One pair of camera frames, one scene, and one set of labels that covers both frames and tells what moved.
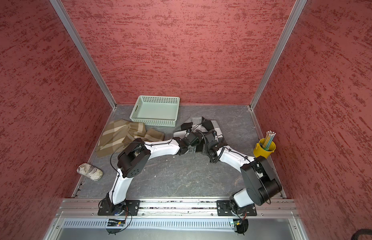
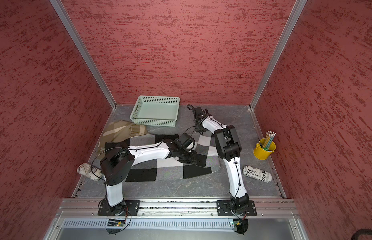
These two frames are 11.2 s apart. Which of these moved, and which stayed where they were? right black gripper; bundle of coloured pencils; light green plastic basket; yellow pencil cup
Moved: right black gripper
Stayed: yellow pencil cup; bundle of coloured pencils; light green plastic basket
